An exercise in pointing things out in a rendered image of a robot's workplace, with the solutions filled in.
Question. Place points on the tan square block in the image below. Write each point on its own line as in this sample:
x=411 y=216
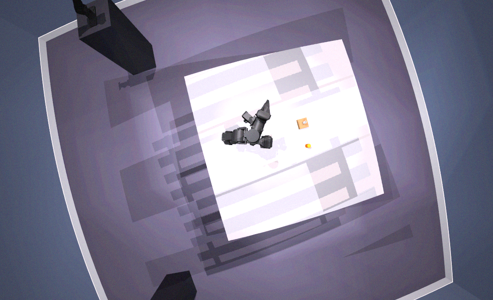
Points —
x=300 y=125

